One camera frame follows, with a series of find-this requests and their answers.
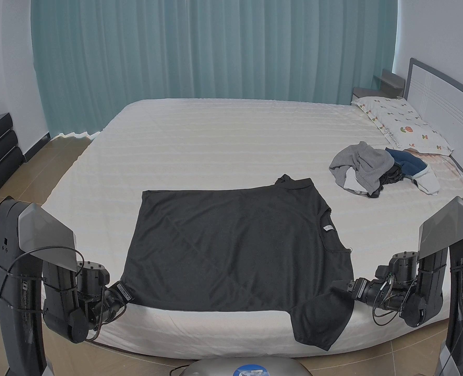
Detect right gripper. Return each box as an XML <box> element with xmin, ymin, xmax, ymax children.
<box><xmin>347</xmin><ymin>278</ymin><xmax>377</xmax><ymax>304</ymax></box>

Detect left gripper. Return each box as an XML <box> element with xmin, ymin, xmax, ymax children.
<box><xmin>106</xmin><ymin>280</ymin><xmax>133</xmax><ymax>314</ymax></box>

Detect black T-shirt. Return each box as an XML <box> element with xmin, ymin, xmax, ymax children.
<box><xmin>120</xmin><ymin>174</ymin><xmax>355</xmax><ymax>352</ymax></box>

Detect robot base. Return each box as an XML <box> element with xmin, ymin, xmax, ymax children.
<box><xmin>181</xmin><ymin>358</ymin><xmax>312</xmax><ymax>376</ymax></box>

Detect pile of clothes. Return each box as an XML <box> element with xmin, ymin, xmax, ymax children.
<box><xmin>329</xmin><ymin>141</ymin><xmax>441</xmax><ymax>199</ymax></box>

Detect bed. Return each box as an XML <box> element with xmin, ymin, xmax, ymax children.
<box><xmin>40</xmin><ymin>57</ymin><xmax>463</xmax><ymax>361</ymax></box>

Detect white printed pillow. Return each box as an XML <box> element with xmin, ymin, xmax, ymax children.
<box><xmin>351</xmin><ymin>96</ymin><xmax>455</xmax><ymax>156</ymax></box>

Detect grey bedside table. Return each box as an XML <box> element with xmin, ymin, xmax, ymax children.
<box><xmin>352</xmin><ymin>68</ymin><xmax>407</xmax><ymax>101</ymax></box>

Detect blue-green curtain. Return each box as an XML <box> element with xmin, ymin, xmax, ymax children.
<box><xmin>31</xmin><ymin>0</ymin><xmax>398</xmax><ymax>138</ymax></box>

